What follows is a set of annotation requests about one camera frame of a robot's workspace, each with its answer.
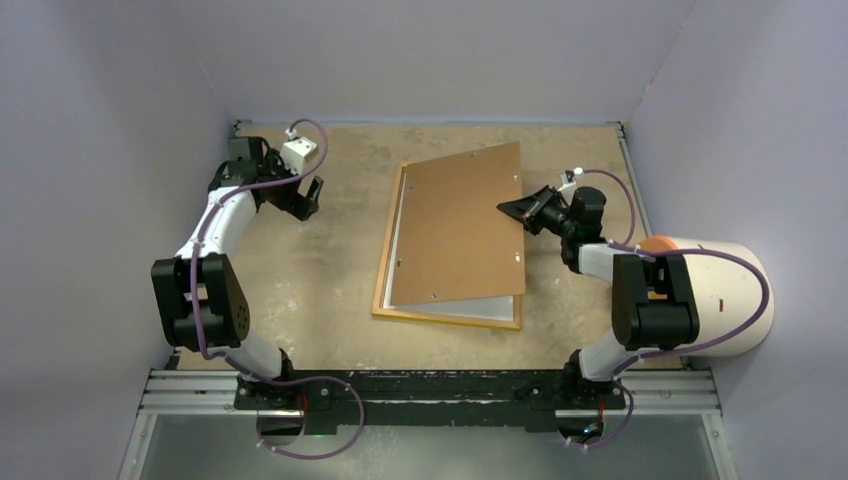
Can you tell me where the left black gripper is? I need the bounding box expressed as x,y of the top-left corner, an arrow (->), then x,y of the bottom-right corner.
259,149 -> 321,220

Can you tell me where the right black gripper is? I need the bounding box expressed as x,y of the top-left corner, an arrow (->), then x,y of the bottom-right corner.
497,185 -> 577,237

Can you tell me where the brown backing board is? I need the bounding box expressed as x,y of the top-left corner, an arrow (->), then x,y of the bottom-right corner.
390,142 -> 526,305

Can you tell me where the yellow picture frame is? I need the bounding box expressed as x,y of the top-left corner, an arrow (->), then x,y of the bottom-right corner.
370,162 -> 524,332

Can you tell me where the building photo print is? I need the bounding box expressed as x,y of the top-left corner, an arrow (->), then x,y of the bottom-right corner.
371,181 -> 522,331

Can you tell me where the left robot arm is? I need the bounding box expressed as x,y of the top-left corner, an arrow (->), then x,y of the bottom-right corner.
151,134 -> 324,409

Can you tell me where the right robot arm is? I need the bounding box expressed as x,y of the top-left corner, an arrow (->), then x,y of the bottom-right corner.
497,186 -> 700,407

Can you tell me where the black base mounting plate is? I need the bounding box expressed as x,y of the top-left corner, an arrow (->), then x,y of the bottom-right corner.
234,367 -> 626,435

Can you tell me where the white cylinder container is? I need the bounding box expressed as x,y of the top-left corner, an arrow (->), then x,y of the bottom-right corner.
638,235 -> 774,357

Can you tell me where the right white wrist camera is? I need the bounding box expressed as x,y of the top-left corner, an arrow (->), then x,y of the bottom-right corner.
557,167 -> 584,193

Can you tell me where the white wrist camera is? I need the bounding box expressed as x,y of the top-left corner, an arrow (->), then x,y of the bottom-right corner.
279,137 -> 319,175
557,167 -> 584,193

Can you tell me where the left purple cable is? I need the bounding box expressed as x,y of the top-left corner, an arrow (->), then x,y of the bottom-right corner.
188,119 -> 367,462

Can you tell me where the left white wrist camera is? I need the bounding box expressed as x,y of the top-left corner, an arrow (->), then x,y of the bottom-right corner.
279,137 -> 319,175

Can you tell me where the aluminium rail frame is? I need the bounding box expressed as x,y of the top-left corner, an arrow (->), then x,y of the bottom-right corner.
117,121 -> 740,480

